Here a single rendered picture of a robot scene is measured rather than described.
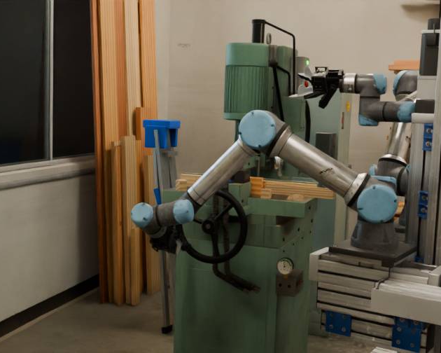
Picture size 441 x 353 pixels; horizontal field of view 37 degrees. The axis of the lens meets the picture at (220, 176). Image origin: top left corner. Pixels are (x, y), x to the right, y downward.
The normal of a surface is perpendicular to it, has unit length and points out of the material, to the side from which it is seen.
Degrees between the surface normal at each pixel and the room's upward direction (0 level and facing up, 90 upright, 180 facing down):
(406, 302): 90
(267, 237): 90
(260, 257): 90
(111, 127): 87
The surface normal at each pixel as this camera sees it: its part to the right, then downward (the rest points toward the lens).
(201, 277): -0.36, 0.09
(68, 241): 0.95, 0.07
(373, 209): -0.11, 0.17
